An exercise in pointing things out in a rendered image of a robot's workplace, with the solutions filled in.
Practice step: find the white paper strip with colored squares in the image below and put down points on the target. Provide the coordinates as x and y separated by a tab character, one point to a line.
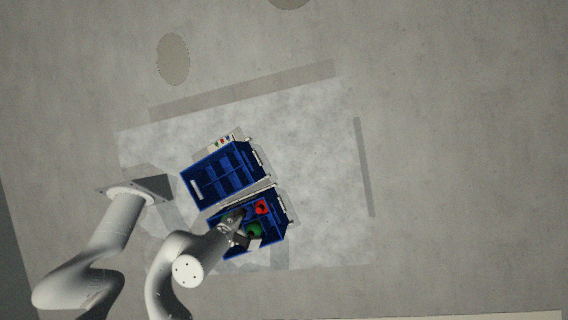
215	146

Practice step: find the blue crate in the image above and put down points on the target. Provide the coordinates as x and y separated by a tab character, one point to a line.
274	227
239	153

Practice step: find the white bottle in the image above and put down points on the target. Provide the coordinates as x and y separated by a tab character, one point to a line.
240	231

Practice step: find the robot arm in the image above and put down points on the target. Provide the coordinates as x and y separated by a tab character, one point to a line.
74	285

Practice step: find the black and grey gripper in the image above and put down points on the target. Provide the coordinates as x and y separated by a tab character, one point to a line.
232	221

